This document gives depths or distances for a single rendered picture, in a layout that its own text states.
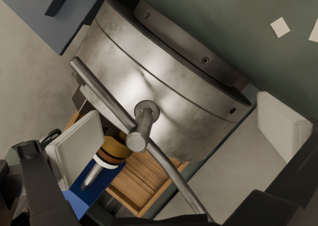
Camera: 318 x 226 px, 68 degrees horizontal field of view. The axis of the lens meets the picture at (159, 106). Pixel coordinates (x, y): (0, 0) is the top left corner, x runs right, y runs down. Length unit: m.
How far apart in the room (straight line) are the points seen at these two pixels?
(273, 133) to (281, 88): 0.14
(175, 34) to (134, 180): 0.54
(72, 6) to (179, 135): 0.70
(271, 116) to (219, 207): 1.69
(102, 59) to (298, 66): 0.24
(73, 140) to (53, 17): 0.83
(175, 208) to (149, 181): 1.14
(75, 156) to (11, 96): 2.07
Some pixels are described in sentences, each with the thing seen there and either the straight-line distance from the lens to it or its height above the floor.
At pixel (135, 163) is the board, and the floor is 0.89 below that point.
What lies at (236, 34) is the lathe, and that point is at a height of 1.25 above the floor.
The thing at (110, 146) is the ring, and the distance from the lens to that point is 0.48.
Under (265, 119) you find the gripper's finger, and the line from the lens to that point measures 0.18.
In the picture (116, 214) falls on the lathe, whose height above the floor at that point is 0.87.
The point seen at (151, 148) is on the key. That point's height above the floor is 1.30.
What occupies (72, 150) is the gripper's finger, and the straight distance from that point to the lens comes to 0.16.
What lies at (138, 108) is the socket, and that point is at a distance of 0.31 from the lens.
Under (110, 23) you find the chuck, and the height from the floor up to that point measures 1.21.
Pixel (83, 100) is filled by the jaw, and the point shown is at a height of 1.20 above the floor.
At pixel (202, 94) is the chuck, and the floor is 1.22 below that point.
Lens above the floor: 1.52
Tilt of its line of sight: 72 degrees down
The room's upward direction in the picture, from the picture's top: 131 degrees counter-clockwise
